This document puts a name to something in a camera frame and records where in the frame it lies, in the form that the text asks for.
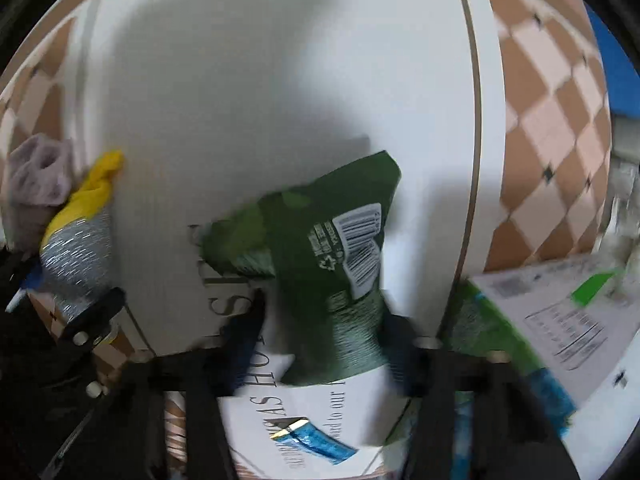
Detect white and green packet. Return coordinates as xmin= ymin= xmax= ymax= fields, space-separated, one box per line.
xmin=440 ymin=254 xmax=632 ymax=412

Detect purple grey cloth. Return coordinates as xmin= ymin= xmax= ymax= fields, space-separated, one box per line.
xmin=1 ymin=133 xmax=75 ymax=252

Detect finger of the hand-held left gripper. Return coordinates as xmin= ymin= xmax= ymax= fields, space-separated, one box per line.
xmin=59 ymin=287 xmax=127 ymax=349

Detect blue flat object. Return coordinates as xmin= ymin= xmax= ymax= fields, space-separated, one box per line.
xmin=583 ymin=3 xmax=628 ymax=117

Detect blue patterned packet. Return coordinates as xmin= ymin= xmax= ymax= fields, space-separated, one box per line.
xmin=525 ymin=367 xmax=578 ymax=433

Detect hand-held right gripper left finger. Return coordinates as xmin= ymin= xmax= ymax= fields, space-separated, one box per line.
xmin=119 ymin=289 xmax=268 ymax=480

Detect green plastic snack bag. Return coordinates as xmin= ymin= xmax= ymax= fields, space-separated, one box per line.
xmin=199 ymin=150 xmax=404 ymax=389

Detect clear plastic wrap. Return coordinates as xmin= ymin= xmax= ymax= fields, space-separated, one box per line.
xmin=598 ymin=115 xmax=640 ymax=264

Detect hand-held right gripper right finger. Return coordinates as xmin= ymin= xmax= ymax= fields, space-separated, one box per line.
xmin=384 ymin=313 xmax=582 ymax=480

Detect blue foil wrapper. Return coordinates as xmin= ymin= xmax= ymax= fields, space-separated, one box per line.
xmin=271 ymin=417 xmax=359 ymax=462

